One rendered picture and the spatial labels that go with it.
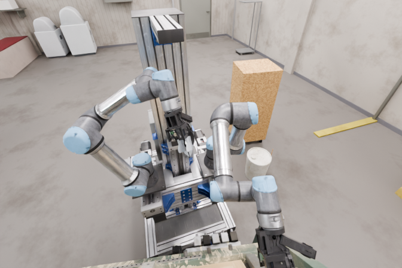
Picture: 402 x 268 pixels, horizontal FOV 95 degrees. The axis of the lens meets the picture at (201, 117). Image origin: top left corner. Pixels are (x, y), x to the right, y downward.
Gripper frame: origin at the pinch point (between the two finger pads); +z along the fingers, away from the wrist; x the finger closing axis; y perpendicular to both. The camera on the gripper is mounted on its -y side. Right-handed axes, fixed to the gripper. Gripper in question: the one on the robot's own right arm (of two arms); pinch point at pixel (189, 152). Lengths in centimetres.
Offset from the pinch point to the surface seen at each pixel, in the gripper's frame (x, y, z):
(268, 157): 25, -153, 87
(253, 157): 8, -146, 80
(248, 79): 22, -166, -12
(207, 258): -13, -7, 68
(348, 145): 144, -254, 136
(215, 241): -15, -26, 76
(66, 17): -495, -449, -333
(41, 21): -569, -420, -339
